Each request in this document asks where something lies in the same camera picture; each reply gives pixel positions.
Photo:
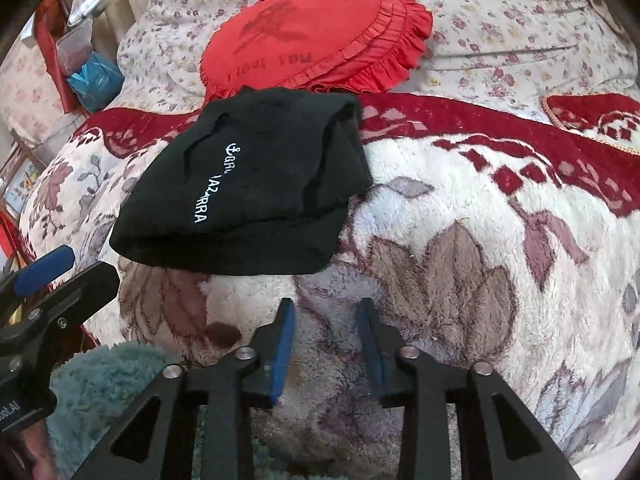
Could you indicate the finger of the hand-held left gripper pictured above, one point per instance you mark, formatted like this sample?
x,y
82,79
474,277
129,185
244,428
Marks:
x,y
45,267
75,295

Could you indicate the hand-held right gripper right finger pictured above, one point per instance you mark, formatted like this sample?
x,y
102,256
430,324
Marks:
x,y
372,355

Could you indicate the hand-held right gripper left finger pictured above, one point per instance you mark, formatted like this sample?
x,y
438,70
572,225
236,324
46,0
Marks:
x,y
280,355

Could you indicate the black pants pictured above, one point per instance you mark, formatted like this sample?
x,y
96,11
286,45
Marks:
x,y
260,185

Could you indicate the colourful framed picture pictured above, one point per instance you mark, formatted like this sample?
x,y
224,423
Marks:
x,y
20,185

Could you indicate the red and white fleece blanket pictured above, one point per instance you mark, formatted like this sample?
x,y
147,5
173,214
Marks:
x,y
450,220

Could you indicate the floral furniture cover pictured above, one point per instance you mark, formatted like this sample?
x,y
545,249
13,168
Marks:
x,y
30,95

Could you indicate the blue plastic bag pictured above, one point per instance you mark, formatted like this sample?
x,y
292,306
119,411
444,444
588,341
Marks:
x,y
95,80

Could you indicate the red hanging cloth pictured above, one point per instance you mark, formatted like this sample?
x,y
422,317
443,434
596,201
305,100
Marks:
x,y
50,50

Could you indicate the clear plastic bag red contents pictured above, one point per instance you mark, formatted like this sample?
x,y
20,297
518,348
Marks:
x,y
75,47

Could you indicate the clear crumpled plastic bag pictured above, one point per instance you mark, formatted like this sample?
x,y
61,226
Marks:
x,y
90,2

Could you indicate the red ruffled heart pillow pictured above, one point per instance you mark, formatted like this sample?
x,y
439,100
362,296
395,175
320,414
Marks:
x,y
300,35

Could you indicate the red cushion with gold trim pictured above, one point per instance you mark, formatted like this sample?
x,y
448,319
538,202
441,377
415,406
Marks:
x,y
595,115

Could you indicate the floral quilt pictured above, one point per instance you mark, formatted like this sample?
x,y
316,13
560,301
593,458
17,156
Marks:
x,y
500,20

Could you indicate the beige cloth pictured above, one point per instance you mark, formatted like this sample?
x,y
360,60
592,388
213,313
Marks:
x,y
602,5

